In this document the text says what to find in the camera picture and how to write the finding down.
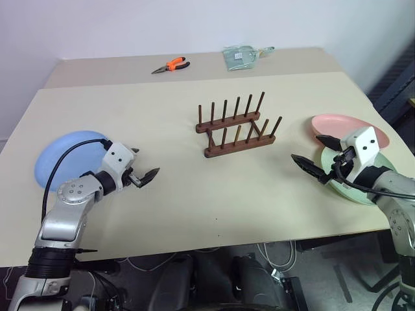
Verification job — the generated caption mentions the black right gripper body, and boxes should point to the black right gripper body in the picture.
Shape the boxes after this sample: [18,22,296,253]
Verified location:
[319,147,357,184]

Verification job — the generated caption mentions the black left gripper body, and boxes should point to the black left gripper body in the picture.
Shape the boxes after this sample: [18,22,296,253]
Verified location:
[122,167,141,189]

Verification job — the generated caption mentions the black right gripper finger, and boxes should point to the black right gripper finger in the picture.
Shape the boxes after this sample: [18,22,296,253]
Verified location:
[315,134,343,153]
[290,154,327,185]

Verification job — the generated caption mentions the pink plate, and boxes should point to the pink plate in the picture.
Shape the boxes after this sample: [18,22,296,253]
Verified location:
[311,113,390,150]

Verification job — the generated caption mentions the pale green plate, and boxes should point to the pale green plate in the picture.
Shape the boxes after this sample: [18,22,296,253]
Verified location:
[320,145,398,207]

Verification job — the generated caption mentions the blue plate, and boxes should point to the blue plate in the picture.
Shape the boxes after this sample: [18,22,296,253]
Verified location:
[34,130,113,190]

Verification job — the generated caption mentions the wooden dish rack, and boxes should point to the wooden dish rack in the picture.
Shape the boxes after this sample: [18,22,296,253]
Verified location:
[195,91,283,159]

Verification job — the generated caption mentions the black stool base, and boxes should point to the black stool base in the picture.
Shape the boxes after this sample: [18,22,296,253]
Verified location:
[333,259,403,304]

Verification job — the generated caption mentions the pale green bagged item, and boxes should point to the pale green bagged item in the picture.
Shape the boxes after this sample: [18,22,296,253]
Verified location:
[222,45,276,71]

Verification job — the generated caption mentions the dark rounded shape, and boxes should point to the dark rounded shape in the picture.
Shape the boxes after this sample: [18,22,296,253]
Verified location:
[230,254,290,311]

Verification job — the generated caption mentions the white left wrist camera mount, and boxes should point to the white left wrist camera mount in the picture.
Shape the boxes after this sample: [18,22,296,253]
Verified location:
[102,142,136,190]

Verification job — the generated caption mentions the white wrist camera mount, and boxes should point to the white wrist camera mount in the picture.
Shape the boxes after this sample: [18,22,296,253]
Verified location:
[102,142,136,190]
[342,126,381,167]

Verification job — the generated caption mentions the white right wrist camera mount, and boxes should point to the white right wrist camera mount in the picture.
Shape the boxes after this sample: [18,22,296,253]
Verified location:
[342,126,381,167]

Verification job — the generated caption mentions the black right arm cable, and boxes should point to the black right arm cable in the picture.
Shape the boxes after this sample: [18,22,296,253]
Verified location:
[332,154,415,198]

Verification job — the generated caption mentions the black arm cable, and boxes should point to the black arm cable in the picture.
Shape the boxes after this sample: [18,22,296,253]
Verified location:
[41,138,110,221]
[332,154,415,198]

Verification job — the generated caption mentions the black table frame bar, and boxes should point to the black table frame bar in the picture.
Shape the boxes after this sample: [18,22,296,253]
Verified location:
[294,232,390,254]

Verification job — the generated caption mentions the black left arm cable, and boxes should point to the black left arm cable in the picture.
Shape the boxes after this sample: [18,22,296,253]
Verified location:
[41,138,110,221]

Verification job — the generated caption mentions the thin white cable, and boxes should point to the thin white cable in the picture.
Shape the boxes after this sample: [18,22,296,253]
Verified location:
[125,252,183,273]

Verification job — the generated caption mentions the orange handled pliers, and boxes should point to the orange handled pliers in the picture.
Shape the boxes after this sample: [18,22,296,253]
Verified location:
[150,57,191,75]

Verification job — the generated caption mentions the white looped cable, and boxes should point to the white looped cable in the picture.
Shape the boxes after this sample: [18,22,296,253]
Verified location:
[257,241,298,270]

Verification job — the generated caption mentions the black metal bracket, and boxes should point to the black metal bracket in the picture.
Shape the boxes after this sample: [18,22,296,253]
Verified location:
[285,276,309,311]

